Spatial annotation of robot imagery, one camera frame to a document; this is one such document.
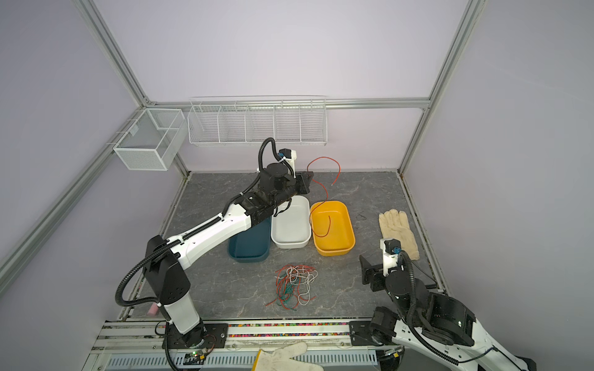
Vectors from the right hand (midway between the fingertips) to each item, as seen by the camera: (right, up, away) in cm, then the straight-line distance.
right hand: (376, 257), depth 66 cm
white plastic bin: (-27, +5, +33) cm, 43 cm away
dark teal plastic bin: (-41, -1, +20) cm, 45 cm away
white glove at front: (-28, -32, +3) cm, 43 cm away
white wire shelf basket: (-45, +50, +33) cm, 75 cm away
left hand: (-17, +24, +9) cm, 31 cm away
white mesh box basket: (-86, +42, +33) cm, 101 cm away
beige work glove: (+18, +5, +33) cm, 38 cm away
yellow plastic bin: (-10, +5, +23) cm, 25 cm away
